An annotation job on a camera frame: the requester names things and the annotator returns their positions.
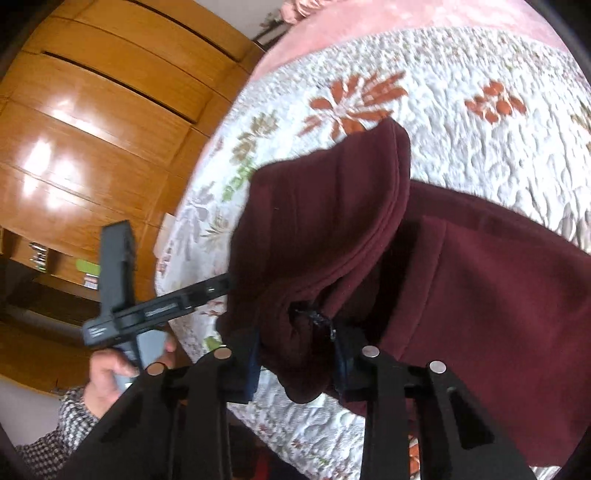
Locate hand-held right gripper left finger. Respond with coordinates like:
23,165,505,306
55,330,263,480

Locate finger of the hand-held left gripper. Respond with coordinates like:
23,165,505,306
178,272,232,309

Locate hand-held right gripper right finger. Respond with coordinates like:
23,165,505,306
331,331,536,480

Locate maroon pants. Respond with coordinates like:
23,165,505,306
216,117,591,469

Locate person's left forearm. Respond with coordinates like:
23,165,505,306
16,385,101,480

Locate person's left hand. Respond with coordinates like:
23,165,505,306
87,333,178,420

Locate green box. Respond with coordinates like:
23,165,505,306
76,259,103,282

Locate wooden wardrobe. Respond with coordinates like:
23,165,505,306
0,0,265,391

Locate white floral quilt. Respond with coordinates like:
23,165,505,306
154,25,591,480

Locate crumpled pink blanket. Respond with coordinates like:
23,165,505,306
281,0,326,14

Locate pink bed sheet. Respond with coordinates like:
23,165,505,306
252,0,573,86

